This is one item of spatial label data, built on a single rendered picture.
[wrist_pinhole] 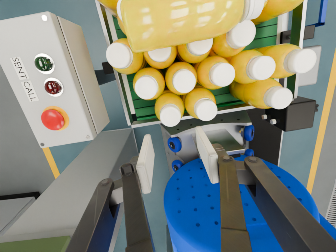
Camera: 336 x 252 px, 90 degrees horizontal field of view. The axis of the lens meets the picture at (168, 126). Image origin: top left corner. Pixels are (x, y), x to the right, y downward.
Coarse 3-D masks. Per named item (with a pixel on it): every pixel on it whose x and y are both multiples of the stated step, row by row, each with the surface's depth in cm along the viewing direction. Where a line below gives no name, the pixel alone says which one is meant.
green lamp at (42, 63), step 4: (40, 56) 24; (36, 60) 24; (40, 60) 24; (44, 60) 24; (48, 60) 25; (36, 64) 24; (40, 64) 24; (44, 64) 24; (48, 64) 25; (40, 68) 25; (44, 68) 25; (48, 68) 25
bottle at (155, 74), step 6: (138, 72) 32; (144, 72) 31; (150, 72) 31; (156, 72) 32; (162, 72) 44; (138, 78) 31; (156, 78) 31; (162, 78) 33; (162, 84) 33; (162, 90) 34; (156, 96) 33
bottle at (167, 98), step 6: (168, 90) 40; (162, 96) 35; (168, 96) 34; (174, 96) 35; (180, 96) 43; (156, 102) 35; (162, 102) 33; (168, 102) 33; (174, 102) 33; (180, 102) 34; (156, 108) 34; (162, 108) 33; (180, 108) 33; (156, 114) 35
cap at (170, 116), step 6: (168, 108) 30; (174, 108) 30; (162, 114) 31; (168, 114) 31; (174, 114) 31; (180, 114) 31; (162, 120) 31; (168, 120) 31; (174, 120) 31; (168, 126) 32
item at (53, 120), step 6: (42, 114) 27; (48, 114) 27; (54, 114) 27; (60, 114) 27; (42, 120) 27; (48, 120) 27; (54, 120) 27; (60, 120) 27; (48, 126) 28; (54, 126) 28; (60, 126) 28
